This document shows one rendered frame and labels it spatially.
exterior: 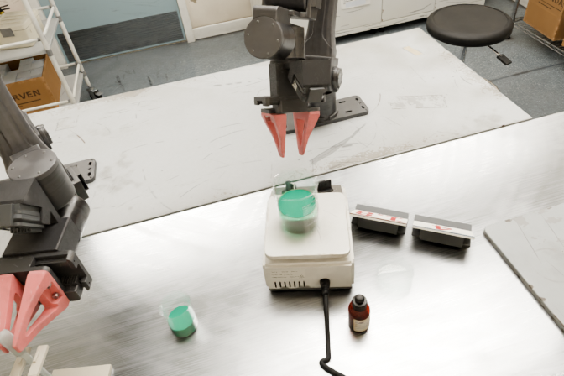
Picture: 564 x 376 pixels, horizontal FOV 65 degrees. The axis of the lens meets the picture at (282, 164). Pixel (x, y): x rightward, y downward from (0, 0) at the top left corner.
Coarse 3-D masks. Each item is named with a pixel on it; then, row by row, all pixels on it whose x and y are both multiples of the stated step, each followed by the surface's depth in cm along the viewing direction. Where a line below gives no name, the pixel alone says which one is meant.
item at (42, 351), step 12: (48, 348) 50; (24, 360) 49; (36, 360) 49; (12, 372) 48; (36, 372) 48; (60, 372) 60; (72, 372) 60; (84, 372) 60; (96, 372) 59; (108, 372) 59
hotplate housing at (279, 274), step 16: (352, 256) 62; (272, 272) 63; (288, 272) 63; (304, 272) 63; (320, 272) 63; (336, 272) 63; (352, 272) 63; (272, 288) 66; (288, 288) 66; (304, 288) 66; (320, 288) 66; (336, 288) 66
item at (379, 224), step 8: (360, 208) 77; (368, 208) 77; (376, 208) 77; (352, 216) 72; (360, 216) 71; (392, 216) 75; (400, 216) 75; (408, 216) 75; (360, 224) 73; (368, 224) 73; (376, 224) 72; (384, 224) 71; (392, 224) 71; (400, 224) 69; (392, 232) 72; (400, 232) 73
